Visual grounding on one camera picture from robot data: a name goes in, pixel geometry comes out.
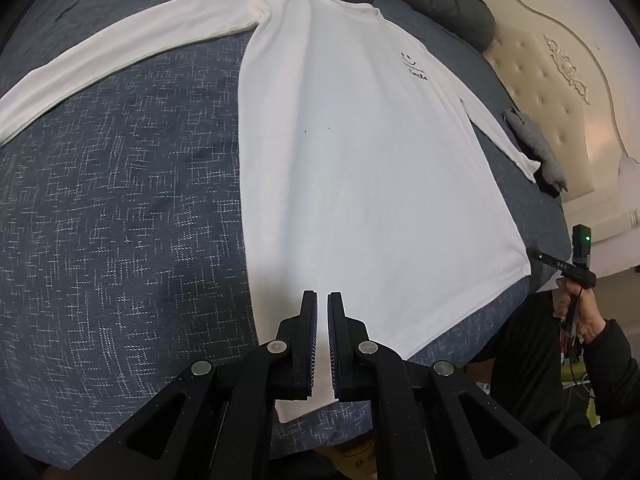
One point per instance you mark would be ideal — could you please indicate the person's black-clothed body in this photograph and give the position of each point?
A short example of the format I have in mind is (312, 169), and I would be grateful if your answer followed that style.
(525, 360)

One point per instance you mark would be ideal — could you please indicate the blue speckled bed cover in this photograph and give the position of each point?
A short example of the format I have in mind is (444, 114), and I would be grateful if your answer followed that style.
(125, 220)

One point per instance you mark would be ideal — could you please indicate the grey garment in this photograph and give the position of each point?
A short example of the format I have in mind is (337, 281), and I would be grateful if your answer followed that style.
(537, 145)

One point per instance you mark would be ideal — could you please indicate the person's right forearm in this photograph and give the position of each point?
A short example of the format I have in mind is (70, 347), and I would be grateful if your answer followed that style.
(615, 375)

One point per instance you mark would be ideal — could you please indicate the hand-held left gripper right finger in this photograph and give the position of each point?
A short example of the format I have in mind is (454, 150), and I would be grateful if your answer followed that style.
(334, 330)

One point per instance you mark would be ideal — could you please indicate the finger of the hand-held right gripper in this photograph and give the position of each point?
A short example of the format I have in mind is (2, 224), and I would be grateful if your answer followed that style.
(547, 260)

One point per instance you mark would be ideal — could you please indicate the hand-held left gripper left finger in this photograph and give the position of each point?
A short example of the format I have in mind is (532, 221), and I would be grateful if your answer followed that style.
(311, 330)

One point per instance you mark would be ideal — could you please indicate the white long-sleeved shirt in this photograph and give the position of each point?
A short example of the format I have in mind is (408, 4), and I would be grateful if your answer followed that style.
(360, 150)

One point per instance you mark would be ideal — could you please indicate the person's right hand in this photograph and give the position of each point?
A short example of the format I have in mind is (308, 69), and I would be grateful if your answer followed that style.
(592, 317)

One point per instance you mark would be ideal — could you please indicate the cream tufted headboard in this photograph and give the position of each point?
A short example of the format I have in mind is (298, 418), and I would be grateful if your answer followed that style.
(575, 95)

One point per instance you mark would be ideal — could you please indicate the dark grey duvet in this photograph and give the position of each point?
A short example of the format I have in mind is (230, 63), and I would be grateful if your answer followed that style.
(440, 5)

